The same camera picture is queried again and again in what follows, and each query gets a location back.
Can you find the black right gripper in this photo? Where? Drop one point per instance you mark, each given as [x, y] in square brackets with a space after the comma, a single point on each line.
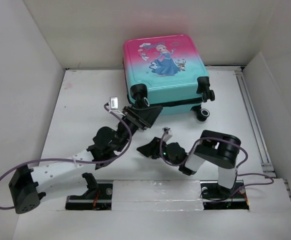
[151, 148]

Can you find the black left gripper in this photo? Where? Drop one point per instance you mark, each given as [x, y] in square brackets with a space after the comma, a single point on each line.
[143, 118]

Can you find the pink teal kids suitcase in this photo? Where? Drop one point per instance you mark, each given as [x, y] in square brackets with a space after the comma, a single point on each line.
[167, 71]

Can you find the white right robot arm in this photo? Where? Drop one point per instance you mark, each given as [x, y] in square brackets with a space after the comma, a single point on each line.
[217, 148]

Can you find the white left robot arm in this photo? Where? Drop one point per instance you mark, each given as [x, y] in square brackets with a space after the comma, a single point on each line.
[30, 186]

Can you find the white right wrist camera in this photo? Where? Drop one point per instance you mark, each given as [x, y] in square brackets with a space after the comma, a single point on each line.
[167, 134]

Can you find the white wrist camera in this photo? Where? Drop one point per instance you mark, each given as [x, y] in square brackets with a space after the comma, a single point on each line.
[114, 103]
[167, 134]

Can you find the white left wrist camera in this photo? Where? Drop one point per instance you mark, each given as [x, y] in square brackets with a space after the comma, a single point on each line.
[114, 103]

